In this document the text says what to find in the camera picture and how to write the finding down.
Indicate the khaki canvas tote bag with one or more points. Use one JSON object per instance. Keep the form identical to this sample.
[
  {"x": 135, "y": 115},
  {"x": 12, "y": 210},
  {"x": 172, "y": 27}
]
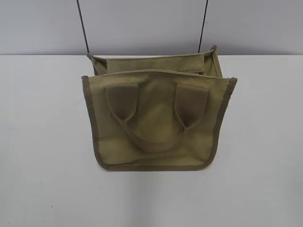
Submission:
[{"x": 157, "y": 114}]

